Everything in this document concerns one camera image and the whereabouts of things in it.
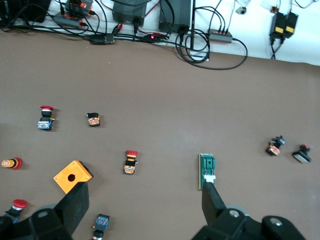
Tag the red mushroom button blue block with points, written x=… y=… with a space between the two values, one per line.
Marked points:
x=45 y=120
x=102 y=222
x=18 y=205

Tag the orange button enclosure box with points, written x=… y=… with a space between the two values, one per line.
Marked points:
x=71 y=176

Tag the small grey black connector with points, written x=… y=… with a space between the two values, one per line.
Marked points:
x=241 y=10

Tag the red button orange contact block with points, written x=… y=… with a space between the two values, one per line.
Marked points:
x=130 y=163

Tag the grey USB hub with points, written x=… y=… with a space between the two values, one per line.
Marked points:
x=221 y=36

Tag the black adapter yellow label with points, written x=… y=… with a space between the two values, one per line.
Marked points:
x=292 y=23
x=279 y=25

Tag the orange black contact block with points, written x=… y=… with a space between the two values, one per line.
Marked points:
x=93 y=120

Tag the black square pushbutton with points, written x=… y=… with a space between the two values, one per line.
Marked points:
x=302 y=155

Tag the red yellow button head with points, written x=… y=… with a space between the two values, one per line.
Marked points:
x=11 y=163

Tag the circuit board red LED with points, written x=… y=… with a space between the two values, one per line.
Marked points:
x=152 y=37

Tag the green load switch white lever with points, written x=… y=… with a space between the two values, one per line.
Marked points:
x=207 y=165

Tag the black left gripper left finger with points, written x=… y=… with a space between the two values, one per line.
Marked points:
x=75 y=205

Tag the black finned power supply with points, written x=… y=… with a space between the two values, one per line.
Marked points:
x=128 y=11
x=175 y=13

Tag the small brown connector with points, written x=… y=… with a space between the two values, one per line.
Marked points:
x=274 y=10

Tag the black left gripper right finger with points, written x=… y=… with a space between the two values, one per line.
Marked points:
x=212 y=202

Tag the orange black device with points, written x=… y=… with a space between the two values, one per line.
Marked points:
x=75 y=12

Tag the black button orange block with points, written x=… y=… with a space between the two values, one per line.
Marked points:
x=274 y=147

